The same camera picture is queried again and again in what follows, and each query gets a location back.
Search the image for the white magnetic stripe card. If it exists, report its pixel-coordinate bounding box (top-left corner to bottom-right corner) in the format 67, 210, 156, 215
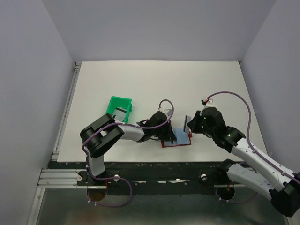
183, 115, 192, 134

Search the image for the silver card in tray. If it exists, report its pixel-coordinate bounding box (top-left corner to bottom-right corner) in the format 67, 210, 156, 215
112, 107, 127, 121

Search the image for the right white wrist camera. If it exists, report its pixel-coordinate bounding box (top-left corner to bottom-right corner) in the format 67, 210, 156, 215
201, 98, 215, 108

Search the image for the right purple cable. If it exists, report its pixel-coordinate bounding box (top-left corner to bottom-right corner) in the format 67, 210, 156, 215
206, 90, 300, 204

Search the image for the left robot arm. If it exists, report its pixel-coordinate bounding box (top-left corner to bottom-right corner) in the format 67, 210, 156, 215
80, 110, 176, 185

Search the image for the green plastic card tray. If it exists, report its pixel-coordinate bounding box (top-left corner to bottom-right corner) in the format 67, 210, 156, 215
105, 96, 132, 123

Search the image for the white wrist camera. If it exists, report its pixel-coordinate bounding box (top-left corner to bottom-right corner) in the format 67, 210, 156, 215
158, 107, 173, 117
201, 98, 215, 108

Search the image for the aluminium rail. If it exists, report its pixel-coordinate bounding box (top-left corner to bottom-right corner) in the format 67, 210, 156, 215
38, 167, 225, 189
51, 62, 82, 161

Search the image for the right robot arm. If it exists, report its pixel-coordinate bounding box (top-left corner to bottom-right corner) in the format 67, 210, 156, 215
187, 107, 300, 218

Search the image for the left aluminium rail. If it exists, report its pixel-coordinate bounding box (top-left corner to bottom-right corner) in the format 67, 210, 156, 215
51, 62, 82, 161

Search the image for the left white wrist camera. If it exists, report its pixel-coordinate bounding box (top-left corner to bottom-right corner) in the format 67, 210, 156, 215
158, 107, 173, 117

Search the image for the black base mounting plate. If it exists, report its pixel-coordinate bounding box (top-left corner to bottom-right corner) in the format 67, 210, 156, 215
77, 161, 234, 195

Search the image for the red card holder wallet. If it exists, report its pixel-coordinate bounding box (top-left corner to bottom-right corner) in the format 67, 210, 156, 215
159, 121, 192, 148

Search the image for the front aluminium rail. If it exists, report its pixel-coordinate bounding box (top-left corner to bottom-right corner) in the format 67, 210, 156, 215
38, 167, 225, 189

